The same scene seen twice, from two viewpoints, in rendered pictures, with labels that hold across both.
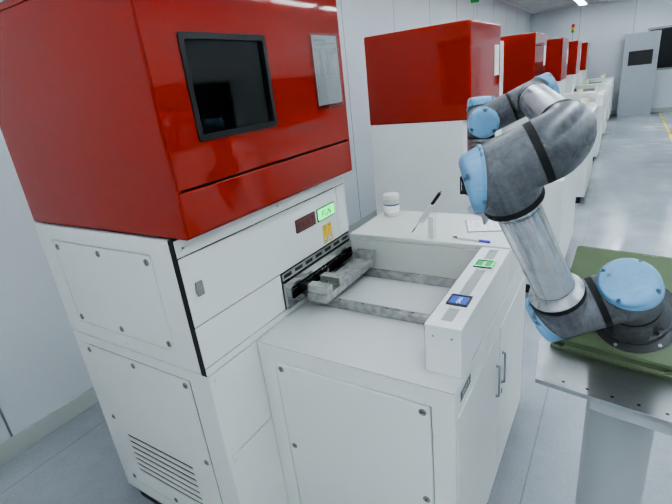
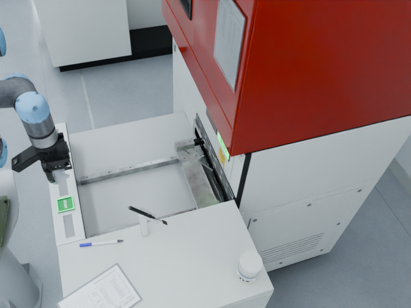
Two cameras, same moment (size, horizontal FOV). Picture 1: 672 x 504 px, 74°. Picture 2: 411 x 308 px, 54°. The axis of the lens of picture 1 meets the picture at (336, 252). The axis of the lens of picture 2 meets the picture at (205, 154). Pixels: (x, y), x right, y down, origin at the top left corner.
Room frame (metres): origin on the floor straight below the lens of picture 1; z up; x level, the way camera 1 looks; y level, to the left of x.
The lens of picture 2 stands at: (2.04, -0.80, 2.20)
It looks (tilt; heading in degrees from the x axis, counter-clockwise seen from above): 51 degrees down; 123
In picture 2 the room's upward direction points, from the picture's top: 5 degrees clockwise
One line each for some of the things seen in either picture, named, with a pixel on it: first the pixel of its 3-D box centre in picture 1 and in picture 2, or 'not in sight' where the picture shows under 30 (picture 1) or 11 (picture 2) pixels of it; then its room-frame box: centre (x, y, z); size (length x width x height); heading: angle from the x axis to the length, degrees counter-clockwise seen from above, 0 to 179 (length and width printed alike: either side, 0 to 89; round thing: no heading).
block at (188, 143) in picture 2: (320, 287); (184, 144); (1.37, 0.07, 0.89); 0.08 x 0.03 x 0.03; 56
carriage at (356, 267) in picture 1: (344, 277); (196, 178); (1.50, -0.02, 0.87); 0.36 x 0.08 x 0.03; 146
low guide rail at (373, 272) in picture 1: (407, 276); (157, 222); (1.50, -0.26, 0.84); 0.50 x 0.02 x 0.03; 56
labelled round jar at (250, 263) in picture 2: (391, 204); (249, 267); (1.90, -0.27, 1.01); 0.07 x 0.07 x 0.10
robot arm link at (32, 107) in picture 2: (481, 117); (35, 114); (1.27, -0.44, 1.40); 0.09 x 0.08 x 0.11; 163
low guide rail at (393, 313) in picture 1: (375, 309); (140, 167); (1.28, -0.11, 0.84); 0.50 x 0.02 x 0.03; 56
